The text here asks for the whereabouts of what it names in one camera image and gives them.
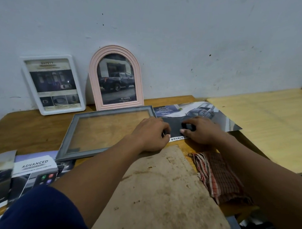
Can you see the person's right hand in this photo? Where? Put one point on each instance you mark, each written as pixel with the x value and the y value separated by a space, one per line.
pixel 204 131

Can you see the person's left hand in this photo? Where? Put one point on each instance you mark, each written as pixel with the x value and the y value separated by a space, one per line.
pixel 147 136

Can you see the person's right thumb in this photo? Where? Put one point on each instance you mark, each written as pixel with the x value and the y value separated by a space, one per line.
pixel 186 134

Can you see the person's left thumb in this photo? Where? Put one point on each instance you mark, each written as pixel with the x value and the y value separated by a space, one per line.
pixel 165 138

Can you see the glossy car brochure sheet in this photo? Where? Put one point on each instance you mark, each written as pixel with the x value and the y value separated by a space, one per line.
pixel 224 120

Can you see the person's left forearm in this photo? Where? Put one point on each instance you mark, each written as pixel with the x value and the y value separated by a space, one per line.
pixel 98 173

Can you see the person's right forearm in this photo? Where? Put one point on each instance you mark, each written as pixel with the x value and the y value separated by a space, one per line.
pixel 264 181

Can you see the striped red checked cloth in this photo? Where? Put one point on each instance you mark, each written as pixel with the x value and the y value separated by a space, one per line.
pixel 218 176

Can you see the brown stained backing board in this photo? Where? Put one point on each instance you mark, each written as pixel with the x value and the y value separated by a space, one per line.
pixel 161 193

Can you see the brochure page with screen photo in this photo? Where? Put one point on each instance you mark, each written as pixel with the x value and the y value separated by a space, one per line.
pixel 32 169

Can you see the navy blue sleeve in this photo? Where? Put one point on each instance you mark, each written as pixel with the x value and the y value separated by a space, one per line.
pixel 45 211

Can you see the grey rectangular picture frame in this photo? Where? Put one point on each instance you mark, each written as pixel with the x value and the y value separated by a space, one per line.
pixel 70 141

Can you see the pink arched picture frame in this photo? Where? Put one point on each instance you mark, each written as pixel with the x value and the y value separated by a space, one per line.
pixel 93 73

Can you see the white rectangular picture frame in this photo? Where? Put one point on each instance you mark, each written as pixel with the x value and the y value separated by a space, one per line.
pixel 53 84

